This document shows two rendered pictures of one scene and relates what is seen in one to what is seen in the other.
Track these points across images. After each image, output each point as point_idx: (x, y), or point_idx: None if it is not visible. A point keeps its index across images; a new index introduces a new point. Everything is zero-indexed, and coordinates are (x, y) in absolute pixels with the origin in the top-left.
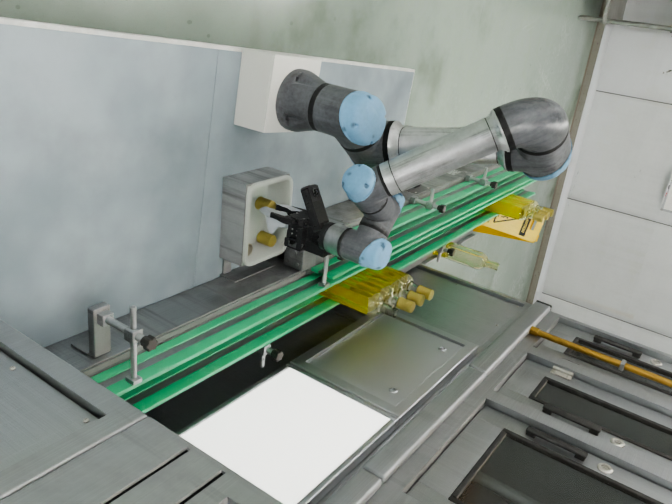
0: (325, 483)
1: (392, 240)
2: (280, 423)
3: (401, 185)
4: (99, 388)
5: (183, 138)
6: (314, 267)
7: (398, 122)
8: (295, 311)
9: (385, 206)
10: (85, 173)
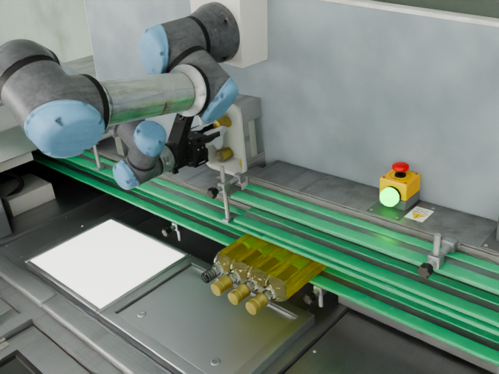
0: (44, 274)
1: (361, 260)
2: (113, 254)
3: None
4: (7, 127)
5: None
6: (252, 208)
7: (183, 66)
8: (227, 231)
9: (116, 131)
10: (136, 53)
